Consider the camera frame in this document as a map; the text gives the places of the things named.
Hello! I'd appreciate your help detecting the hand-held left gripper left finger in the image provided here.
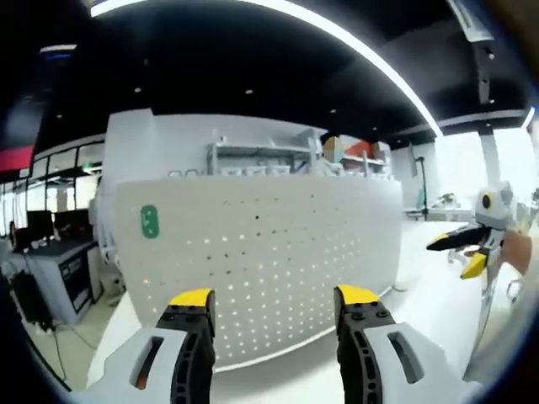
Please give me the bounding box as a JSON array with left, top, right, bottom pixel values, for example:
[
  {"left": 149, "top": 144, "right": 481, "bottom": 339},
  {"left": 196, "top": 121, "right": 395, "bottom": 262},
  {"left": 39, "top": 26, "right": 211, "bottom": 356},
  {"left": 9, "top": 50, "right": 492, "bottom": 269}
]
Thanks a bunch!
[{"left": 88, "top": 288, "right": 217, "bottom": 404}]

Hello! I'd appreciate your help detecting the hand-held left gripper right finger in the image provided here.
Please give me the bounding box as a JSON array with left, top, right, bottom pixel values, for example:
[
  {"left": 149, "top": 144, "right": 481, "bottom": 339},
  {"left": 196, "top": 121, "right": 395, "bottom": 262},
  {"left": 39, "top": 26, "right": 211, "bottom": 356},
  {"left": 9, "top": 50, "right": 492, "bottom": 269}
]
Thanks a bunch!
[{"left": 334, "top": 284, "right": 468, "bottom": 404}]

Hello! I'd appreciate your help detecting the white perforated mounting plate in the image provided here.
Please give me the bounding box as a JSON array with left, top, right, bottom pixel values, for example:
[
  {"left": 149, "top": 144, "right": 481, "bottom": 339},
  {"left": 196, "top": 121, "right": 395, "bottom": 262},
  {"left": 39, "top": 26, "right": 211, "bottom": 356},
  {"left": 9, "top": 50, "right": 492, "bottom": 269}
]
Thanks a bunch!
[{"left": 115, "top": 175, "right": 404, "bottom": 374}]

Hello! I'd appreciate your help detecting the green hook assembly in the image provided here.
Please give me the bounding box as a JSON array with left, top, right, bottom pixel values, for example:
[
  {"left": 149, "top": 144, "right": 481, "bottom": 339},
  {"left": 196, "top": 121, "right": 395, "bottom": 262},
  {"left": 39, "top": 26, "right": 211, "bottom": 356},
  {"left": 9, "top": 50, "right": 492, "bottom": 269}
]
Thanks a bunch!
[{"left": 139, "top": 204, "right": 161, "bottom": 239}]

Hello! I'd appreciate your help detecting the person's right hand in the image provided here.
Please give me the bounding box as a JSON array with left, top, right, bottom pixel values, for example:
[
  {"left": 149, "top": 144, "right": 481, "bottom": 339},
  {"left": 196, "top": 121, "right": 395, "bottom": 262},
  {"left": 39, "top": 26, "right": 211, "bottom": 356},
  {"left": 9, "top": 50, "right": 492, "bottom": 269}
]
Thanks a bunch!
[{"left": 501, "top": 233, "right": 532, "bottom": 274}]

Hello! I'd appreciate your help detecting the white far table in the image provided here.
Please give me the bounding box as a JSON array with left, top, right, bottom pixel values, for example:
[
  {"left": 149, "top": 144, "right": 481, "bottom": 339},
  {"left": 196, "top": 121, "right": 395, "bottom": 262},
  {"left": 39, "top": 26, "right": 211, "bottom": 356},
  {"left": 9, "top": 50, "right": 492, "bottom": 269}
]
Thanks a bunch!
[{"left": 403, "top": 205, "right": 477, "bottom": 223}]

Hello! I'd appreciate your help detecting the black tripod stand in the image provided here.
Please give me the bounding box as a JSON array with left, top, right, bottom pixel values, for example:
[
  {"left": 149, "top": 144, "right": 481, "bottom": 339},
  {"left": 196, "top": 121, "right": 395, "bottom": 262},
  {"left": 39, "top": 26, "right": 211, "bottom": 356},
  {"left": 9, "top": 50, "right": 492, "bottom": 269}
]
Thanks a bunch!
[{"left": 410, "top": 142, "right": 431, "bottom": 221}]

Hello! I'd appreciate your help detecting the grey metal shelf rack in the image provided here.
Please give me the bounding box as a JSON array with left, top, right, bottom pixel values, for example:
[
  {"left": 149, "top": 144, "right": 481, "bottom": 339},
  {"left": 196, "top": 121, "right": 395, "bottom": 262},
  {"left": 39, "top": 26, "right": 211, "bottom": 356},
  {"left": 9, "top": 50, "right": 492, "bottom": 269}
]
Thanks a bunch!
[
  {"left": 205, "top": 130, "right": 321, "bottom": 178},
  {"left": 340, "top": 141, "right": 395, "bottom": 181}
]

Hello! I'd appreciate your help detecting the grey office desk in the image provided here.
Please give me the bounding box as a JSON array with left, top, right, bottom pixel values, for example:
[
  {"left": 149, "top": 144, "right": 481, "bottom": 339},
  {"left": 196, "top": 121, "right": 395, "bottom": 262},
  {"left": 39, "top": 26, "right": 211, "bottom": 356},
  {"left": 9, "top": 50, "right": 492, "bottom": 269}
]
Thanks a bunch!
[{"left": 12, "top": 239, "right": 104, "bottom": 325}]

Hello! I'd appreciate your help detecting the grey letter sign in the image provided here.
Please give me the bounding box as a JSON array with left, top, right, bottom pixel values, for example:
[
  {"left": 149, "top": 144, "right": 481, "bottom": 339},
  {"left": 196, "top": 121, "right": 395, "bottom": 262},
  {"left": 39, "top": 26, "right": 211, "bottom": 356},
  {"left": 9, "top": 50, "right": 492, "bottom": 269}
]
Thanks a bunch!
[{"left": 168, "top": 167, "right": 211, "bottom": 178}]

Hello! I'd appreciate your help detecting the black computer monitor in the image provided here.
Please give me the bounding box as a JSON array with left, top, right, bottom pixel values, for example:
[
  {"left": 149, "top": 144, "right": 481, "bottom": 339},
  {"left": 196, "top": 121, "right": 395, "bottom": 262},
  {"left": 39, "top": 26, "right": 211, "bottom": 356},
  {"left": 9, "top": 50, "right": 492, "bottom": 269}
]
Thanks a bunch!
[
  {"left": 54, "top": 210, "right": 92, "bottom": 242},
  {"left": 27, "top": 210, "right": 54, "bottom": 246}
]

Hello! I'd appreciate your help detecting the black computer tower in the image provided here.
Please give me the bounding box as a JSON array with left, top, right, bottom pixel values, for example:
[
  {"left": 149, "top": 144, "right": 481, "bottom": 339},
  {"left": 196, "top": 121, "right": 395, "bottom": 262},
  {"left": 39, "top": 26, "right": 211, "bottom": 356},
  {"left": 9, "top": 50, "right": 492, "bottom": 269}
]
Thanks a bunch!
[{"left": 11, "top": 271, "right": 54, "bottom": 332}]

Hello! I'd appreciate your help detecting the row of white storage bins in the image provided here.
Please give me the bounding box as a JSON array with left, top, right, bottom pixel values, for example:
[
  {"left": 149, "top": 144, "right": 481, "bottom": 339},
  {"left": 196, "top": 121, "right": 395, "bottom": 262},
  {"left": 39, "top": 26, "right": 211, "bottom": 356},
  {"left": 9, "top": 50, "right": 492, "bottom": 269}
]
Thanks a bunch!
[{"left": 218, "top": 164, "right": 291, "bottom": 178}]

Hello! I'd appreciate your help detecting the ceiling light strip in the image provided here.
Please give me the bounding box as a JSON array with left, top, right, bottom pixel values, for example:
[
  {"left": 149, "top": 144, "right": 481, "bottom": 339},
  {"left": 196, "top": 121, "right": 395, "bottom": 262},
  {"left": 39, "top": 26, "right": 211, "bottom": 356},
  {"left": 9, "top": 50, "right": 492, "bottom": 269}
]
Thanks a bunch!
[{"left": 90, "top": 0, "right": 443, "bottom": 136}]

